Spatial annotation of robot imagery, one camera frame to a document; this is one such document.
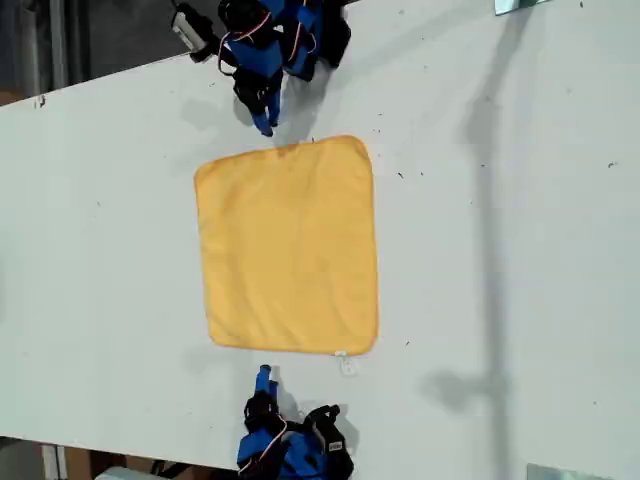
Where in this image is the yellow square microfibre towel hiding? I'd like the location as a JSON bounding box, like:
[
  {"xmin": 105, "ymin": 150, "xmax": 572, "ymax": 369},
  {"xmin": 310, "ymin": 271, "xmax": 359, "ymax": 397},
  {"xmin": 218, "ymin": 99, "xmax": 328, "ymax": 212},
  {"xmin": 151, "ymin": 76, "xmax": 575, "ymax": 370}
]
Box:
[{"xmin": 193, "ymin": 134, "xmax": 381, "ymax": 376}]

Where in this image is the brown cardboard box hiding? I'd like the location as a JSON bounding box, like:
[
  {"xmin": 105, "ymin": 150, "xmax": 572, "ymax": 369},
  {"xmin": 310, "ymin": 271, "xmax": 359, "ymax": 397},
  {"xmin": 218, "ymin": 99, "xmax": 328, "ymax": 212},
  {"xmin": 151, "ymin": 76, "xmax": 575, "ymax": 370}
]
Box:
[{"xmin": 67, "ymin": 447, "xmax": 201, "ymax": 474}]

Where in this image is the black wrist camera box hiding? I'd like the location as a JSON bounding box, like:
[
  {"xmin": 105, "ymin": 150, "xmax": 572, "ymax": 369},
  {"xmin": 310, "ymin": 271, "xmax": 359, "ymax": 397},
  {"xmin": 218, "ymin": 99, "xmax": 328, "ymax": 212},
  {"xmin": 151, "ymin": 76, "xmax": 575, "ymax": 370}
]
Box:
[
  {"xmin": 301, "ymin": 403, "xmax": 350, "ymax": 457},
  {"xmin": 171, "ymin": 2, "xmax": 221, "ymax": 64}
]

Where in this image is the shiny metal bracket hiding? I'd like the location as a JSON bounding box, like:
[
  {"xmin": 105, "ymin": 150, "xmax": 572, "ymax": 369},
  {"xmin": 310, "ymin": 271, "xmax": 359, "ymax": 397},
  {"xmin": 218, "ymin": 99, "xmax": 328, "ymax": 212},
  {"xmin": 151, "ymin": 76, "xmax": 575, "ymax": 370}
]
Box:
[{"xmin": 493, "ymin": 0, "xmax": 551, "ymax": 16}]

